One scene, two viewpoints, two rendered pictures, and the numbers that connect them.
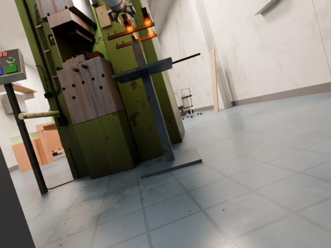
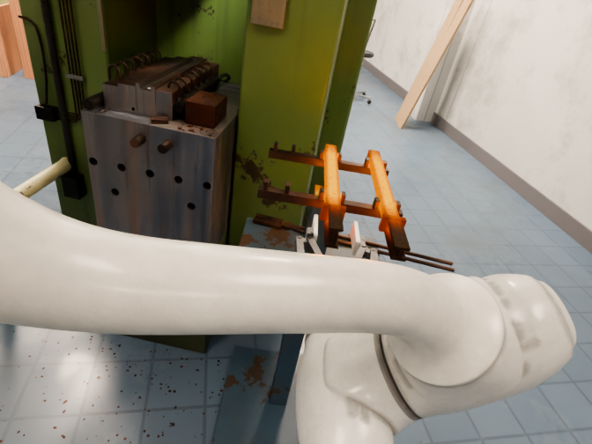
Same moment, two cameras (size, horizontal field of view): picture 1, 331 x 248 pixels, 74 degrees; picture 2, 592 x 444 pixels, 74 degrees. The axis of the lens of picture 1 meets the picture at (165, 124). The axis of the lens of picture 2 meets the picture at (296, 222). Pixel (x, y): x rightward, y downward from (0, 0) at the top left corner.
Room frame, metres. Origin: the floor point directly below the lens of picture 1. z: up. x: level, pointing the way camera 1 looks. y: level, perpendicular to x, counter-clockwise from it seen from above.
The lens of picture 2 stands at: (0.71, 0.18, 1.34)
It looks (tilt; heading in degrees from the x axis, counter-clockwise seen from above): 33 degrees down; 354
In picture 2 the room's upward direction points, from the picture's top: 11 degrees clockwise
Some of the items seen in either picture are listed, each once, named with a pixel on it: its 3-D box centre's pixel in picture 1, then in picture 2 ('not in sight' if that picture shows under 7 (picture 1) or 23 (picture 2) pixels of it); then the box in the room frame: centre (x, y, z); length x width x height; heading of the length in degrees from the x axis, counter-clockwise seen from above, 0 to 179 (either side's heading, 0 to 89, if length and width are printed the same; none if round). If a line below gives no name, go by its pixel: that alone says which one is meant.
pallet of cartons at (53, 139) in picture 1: (62, 139); not in sight; (7.49, 3.54, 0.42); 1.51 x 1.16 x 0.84; 10
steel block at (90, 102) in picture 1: (100, 92); (186, 158); (2.01, 0.48, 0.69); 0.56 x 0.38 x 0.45; 172
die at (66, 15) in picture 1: (73, 27); not in sight; (2.01, 0.54, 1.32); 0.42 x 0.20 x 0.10; 172
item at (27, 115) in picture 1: (42, 114); (22, 192); (1.76, 0.92, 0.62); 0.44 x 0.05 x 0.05; 172
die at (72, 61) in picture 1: (85, 66); (168, 81); (2.01, 0.54, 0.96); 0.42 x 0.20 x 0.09; 172
